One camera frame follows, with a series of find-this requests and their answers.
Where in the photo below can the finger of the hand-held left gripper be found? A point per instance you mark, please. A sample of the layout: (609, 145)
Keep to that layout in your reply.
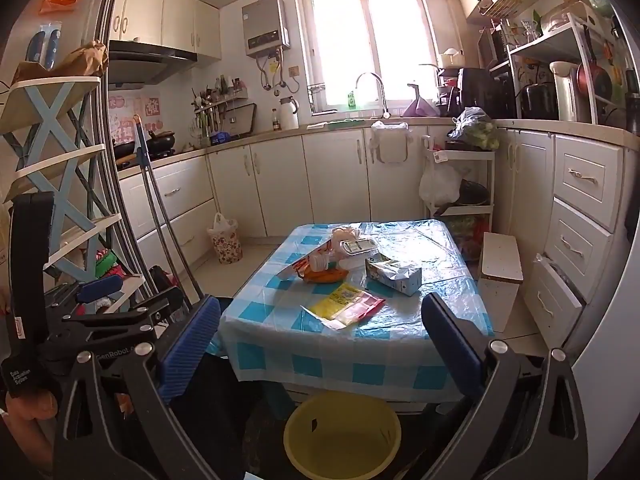
(150, 305)
(100, 288)

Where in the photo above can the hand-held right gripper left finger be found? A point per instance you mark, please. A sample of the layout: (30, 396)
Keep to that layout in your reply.
(192, 345)

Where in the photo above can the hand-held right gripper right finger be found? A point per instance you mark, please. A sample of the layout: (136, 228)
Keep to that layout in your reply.
(450, 350)

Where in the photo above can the yellow plastic bin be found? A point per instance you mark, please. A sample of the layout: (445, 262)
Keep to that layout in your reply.
(345, 440)

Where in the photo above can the clear plastic bottle green label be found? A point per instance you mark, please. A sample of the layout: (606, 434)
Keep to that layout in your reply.
(357, 247)

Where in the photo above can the person's left hand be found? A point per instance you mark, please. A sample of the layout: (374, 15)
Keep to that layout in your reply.
(30, 406)

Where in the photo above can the red green fabric pile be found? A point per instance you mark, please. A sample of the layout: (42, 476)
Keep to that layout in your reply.
(107, 262)

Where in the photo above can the black red bag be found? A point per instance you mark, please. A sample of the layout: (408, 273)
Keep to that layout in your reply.
(162, 277)

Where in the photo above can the blue checked plastic tablecloth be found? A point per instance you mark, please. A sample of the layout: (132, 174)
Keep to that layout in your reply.
(410, 340)

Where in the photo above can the pink packet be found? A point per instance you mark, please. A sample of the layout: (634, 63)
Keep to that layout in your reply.
(365, 307)

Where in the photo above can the floral shopping bag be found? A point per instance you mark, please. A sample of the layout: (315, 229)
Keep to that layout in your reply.
(226, 242)

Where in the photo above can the white stool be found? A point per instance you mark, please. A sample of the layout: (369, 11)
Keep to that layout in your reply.
(500, 260)

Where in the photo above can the dark patterned floor mat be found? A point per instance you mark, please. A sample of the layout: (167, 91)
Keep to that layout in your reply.
(260, 425)

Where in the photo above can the red patterned bag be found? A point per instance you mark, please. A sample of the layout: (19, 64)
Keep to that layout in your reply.
(467, 237)

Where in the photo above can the yellow packet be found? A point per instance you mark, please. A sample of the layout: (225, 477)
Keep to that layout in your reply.
(339, 300)

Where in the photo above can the white paper wrapper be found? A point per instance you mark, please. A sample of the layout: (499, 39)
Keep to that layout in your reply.
(317, 316)

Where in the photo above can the red white long wrapper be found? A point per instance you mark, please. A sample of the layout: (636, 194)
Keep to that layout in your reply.
(300, 260)

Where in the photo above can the black pan yellow rim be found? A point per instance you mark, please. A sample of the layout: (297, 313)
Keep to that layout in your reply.
(125, 151)

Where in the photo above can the orange peel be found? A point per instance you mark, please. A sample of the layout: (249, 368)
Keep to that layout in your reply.
(325, 275)

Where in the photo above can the wooden blue folding shelf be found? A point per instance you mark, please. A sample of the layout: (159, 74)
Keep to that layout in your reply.
(50, 125)

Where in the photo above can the small white plastic cup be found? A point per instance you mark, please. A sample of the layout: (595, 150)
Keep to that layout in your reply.
(320, 261)

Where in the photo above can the black cooking pot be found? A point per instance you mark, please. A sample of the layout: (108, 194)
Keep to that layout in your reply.
(472, 194)

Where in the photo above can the black wok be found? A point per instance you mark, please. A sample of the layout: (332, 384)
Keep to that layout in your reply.
(161, 142)

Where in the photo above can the white plastic bag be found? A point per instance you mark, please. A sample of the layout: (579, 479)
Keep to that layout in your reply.
(439, 185)

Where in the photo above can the white trolley rack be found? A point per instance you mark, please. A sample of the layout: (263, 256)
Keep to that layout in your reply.
(487, 175)

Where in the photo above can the white base cabinets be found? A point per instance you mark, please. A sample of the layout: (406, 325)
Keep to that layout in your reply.
(330, 180)

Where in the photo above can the dark cutting board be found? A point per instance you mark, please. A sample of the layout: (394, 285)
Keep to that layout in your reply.
(245, 119)

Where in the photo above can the white hanging door bin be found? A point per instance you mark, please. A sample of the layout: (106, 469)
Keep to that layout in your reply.
(392, 144)

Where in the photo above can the brown paper bag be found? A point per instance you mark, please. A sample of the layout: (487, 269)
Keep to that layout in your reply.
(85, 60)

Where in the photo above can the bag of green vegetables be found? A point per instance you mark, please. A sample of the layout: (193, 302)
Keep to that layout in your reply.
(475, 127)

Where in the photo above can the black range hood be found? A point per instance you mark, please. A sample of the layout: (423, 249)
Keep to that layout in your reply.
(145, 60)

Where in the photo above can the white electric kettle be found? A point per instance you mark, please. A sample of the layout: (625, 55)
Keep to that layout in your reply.
(288, 115)

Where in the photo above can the purple plastic bag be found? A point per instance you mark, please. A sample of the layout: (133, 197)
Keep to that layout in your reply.
(420, 107)

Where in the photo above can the black air fryer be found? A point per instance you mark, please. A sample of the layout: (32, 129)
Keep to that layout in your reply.
(480, 92)

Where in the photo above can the black rice cooker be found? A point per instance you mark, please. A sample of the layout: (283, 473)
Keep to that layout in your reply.
(539, 101)

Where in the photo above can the green dish soap bottle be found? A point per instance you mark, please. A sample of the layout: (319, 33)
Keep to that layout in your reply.
(351, 101)

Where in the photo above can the chrome faucet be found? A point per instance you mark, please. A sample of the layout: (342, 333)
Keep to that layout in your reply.
(382, 90)

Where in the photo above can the white counter shelf rack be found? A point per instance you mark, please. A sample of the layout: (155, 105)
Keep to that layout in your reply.
(590, 110)

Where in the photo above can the white electric water pot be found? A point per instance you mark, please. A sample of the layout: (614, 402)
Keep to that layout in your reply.
(565, 92)

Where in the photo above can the microwave oven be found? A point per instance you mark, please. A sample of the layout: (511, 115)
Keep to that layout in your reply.
(492, 47)

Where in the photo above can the red frying pan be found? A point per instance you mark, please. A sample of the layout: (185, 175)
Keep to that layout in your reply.
(594, 80)

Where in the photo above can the window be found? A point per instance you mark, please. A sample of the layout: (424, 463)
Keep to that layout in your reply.
(370, 40)

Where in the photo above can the grey sliding door frame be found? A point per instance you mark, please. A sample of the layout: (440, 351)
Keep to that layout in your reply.
(110, 125)

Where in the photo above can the wall utensil rack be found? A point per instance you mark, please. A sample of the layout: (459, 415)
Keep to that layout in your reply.
(210, 110)

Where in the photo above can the wall power outlet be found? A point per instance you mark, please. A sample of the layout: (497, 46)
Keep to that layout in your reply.
(294, 71)

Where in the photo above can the white wall cabinets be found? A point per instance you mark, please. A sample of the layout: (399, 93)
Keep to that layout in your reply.
(165, 15)

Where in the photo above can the grey wall water heater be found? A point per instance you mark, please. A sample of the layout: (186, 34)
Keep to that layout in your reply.
(265, 25)

